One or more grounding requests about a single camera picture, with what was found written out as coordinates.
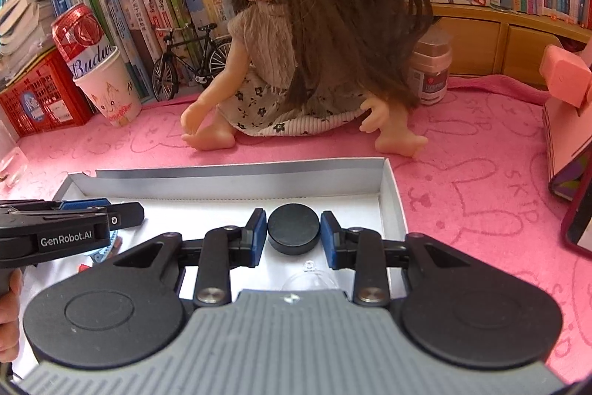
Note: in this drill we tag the white cardboard box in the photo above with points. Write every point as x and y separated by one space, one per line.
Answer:
185 200

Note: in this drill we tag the stack of books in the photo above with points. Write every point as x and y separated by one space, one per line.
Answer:
18 15

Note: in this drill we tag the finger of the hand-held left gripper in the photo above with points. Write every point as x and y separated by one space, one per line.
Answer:
83 205
127 215

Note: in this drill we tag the pink wooden phone stand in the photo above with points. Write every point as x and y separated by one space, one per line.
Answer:
564 122

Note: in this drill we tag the red drink can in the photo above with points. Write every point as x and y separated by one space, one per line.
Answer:
78 34

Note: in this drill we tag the clear plastic half sphere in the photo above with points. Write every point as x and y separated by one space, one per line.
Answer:
310 279

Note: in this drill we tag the white paper cup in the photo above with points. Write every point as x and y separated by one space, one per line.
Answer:
111 94

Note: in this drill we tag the black model bicycle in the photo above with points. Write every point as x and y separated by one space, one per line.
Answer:
185 62

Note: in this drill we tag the person's left hand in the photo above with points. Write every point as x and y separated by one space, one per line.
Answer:
10 321

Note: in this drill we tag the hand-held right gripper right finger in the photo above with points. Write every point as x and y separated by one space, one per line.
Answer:
329 240

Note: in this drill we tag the pink rabbit-print towel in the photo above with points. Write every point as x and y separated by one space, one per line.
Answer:
462 214

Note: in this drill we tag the jar with bronze lid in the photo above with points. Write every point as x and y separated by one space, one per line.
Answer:
430 71

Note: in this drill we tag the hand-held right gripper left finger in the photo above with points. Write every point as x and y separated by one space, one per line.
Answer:
256 237

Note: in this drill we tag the red plastic basket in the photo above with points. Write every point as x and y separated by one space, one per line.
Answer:
41 99

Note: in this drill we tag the light blue hair clip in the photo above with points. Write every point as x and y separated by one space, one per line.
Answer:
104 254

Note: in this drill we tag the brown-haired doll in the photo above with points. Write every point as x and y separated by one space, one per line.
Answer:
314 29

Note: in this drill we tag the wooden drawer cabinet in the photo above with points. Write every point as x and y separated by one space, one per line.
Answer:
499 43

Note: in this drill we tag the black round lid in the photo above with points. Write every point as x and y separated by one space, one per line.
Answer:
293 228

